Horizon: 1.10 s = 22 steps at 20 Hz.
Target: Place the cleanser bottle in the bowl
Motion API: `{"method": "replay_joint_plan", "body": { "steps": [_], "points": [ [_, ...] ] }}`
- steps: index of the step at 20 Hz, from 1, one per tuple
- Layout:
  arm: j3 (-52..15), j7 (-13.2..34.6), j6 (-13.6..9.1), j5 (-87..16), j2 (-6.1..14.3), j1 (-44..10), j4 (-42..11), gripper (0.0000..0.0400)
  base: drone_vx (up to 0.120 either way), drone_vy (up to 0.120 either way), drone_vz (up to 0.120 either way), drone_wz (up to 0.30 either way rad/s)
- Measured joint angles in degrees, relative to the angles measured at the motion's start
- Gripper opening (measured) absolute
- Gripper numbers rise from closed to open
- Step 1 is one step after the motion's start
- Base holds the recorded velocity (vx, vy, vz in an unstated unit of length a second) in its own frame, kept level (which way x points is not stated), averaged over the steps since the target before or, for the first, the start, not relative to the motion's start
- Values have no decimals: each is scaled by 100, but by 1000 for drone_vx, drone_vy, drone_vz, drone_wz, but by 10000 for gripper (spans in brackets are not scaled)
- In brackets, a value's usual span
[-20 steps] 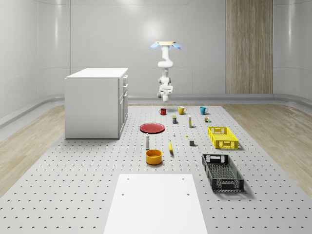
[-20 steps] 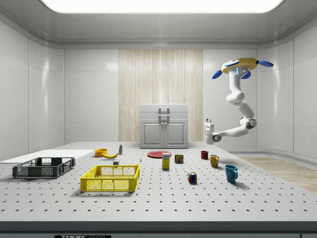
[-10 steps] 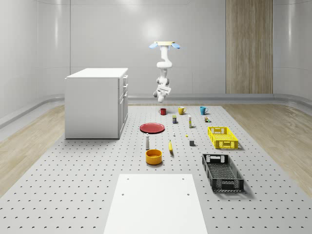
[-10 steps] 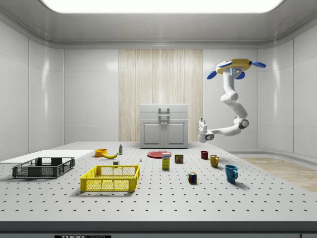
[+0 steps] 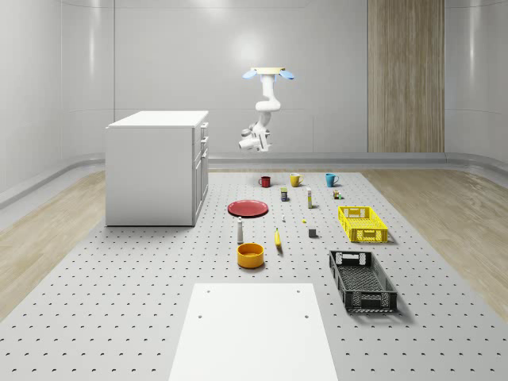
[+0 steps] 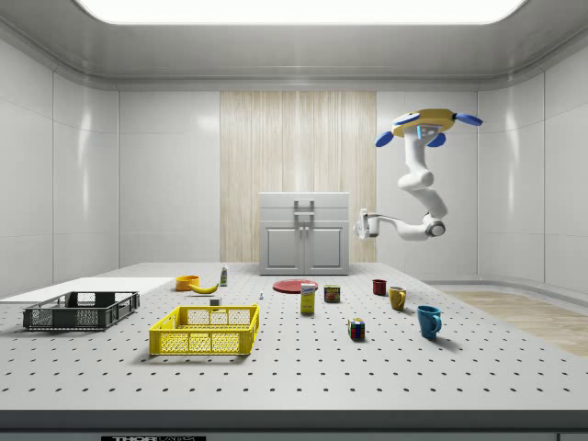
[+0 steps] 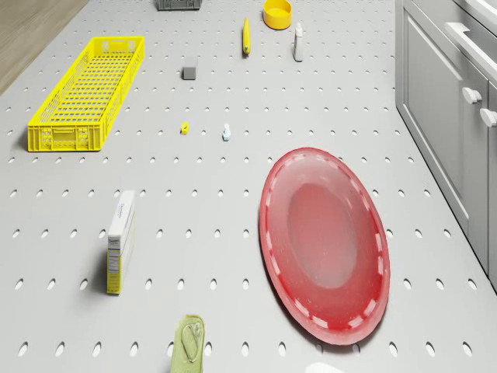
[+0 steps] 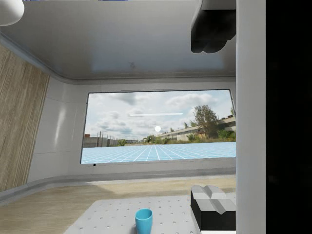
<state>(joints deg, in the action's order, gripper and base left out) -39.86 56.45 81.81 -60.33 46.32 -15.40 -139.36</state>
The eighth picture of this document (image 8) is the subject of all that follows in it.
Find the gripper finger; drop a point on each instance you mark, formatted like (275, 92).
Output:
(214, 209)
(212, 29)

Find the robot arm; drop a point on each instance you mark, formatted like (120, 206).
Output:
(8, 11)

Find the blue mug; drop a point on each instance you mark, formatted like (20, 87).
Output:
(143, 220)

